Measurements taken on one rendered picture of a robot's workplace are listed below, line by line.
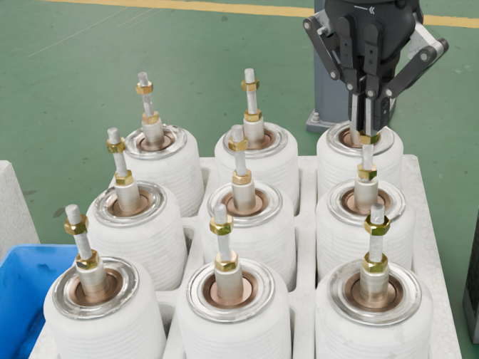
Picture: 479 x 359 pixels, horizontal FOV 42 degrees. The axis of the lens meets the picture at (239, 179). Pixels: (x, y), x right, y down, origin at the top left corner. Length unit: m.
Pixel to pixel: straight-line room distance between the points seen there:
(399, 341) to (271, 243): 0.16
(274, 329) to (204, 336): 0.06
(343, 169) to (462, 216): 0.37
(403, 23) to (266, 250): 0.25
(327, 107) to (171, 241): 0.61
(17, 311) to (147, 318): 0.35
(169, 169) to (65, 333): 0.24
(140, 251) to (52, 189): 0.56
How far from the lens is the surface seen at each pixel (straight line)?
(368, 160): 0.58
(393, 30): 0.50
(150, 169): 0.70
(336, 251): 0.60
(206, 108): 1.32
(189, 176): 0.72
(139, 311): 0.54
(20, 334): 0.88
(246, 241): 0.59
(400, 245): 0.61
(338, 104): 1.17
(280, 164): 0.69
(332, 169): 0.69
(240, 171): 0.59
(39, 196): 1.16
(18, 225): 0.94
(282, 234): 0.60
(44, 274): 0.87
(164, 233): 0.62
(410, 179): 0.77
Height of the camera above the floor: 0.63
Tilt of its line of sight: 35 degrees down
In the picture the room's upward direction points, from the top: 6 degrees counter-clockwise
